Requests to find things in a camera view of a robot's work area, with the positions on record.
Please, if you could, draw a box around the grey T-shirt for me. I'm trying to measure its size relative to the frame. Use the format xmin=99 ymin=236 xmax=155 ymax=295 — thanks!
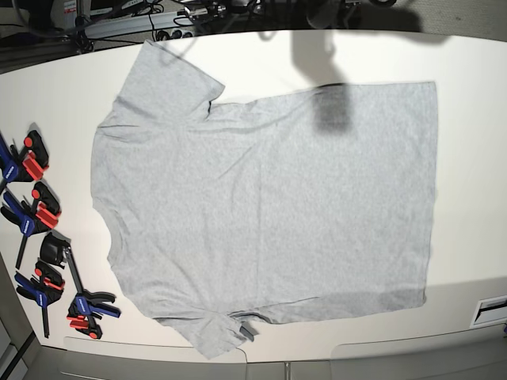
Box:
xmin=91 ymin=41 xmax=438 ymax=358

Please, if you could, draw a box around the white power strip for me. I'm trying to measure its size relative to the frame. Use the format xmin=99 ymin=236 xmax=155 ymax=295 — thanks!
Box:
xmin=154 ymin=28 xmax=194 ymax=41

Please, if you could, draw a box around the long black bar clamp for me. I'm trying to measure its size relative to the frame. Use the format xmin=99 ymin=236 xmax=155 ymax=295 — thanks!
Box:
xmin=40 ymin=233 xmax=121 ymax=340

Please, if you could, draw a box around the blue red bar clamp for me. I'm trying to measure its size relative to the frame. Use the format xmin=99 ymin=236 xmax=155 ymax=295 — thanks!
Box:
xmin=14 ymin=259 xmax=65 ymax=338
xmin=1 ymin=181 xmax=61 ymax=269
xmin=1 ymin=123 xmax=49 ymax=192

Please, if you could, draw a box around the top blue red bar clamp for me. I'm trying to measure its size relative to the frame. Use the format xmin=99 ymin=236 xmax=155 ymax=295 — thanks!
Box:
xmin=1 ymin=123 xmax=49 ymax=192

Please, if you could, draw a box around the white slotted table plate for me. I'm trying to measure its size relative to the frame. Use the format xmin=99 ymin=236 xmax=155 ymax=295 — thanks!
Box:
xmin=470 ymin=295 xmax=506 ymax=329

